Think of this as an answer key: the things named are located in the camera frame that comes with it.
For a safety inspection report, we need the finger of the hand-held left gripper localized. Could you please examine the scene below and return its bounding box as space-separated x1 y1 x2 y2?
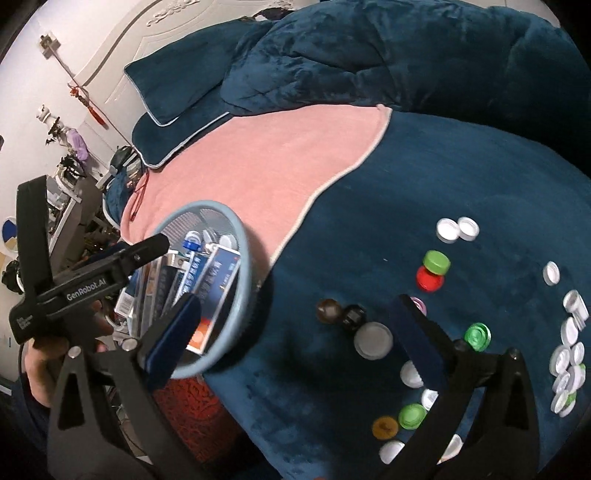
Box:
15 175 52 301
83 232 170 278

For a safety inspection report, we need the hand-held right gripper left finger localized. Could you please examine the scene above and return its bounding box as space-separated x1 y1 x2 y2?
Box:
46 293 202 480

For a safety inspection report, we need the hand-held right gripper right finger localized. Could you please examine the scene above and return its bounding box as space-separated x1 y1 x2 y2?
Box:
383 294 542 480

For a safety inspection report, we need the pile of blue medicine boxes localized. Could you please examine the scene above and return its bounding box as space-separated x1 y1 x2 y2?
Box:
113 237 242 355

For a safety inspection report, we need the blue round mesh basket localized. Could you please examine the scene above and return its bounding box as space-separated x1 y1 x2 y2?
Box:
148 199 254 380

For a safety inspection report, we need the person's left hand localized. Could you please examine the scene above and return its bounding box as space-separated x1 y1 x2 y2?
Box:
21 298 115 409

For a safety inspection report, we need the round blue white disc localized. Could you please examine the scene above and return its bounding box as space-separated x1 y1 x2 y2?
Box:
0 217 19 252

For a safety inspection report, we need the large pale round lid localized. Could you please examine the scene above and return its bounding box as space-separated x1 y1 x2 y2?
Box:
354 322 394 360

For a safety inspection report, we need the grey exercise machine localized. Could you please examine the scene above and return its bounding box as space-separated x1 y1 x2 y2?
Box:
46 173 105 252

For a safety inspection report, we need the translucent green bottle cap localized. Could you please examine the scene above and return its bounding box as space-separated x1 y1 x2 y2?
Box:
464 322 492 352

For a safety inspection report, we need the red bottle cap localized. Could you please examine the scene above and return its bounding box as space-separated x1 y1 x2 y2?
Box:
416 267 445 292

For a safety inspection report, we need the black bottle cap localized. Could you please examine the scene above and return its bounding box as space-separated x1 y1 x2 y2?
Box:
342 305 367 330

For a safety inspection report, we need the green white bottle cap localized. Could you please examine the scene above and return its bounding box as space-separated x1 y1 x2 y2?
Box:
398 403 428 430

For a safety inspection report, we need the light green bottle cap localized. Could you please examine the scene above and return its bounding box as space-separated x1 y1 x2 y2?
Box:
424 250 451 275

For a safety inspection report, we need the red patterned cloth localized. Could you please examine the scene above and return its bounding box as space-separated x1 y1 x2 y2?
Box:
152 374 245 469

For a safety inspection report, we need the purple soft item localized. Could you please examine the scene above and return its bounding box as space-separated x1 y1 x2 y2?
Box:
67 129 89 162

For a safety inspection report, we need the tan brown lid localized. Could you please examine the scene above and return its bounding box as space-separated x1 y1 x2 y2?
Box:
372 415 399 439

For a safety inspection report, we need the black bag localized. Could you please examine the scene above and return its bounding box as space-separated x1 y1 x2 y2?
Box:
110 145 139 174

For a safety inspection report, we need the dark brown bottle cap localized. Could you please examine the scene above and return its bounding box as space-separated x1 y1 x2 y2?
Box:
315 298 343 325

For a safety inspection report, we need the pile of white bottle caps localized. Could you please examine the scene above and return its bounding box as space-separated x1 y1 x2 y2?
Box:
379 216 589 464

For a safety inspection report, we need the red hanging tassel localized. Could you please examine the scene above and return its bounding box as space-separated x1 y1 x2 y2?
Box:
55 53 134 148

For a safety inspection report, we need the pink towel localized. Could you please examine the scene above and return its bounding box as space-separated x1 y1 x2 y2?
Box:
119 104 393 278

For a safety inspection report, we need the dark blue pillow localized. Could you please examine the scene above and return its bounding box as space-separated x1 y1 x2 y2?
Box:
124 21 278 169

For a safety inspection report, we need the dark blue bedsheet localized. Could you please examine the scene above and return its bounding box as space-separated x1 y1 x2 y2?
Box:
203 111 591 480

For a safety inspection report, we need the dark blue plush quilt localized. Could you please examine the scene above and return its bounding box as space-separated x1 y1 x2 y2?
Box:
221 0 585 125

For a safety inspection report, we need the thin red cord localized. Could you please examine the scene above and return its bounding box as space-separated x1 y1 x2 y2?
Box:
129 171 152 222

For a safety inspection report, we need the wall socket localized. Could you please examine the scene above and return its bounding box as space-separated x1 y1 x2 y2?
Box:
39 33 62 58

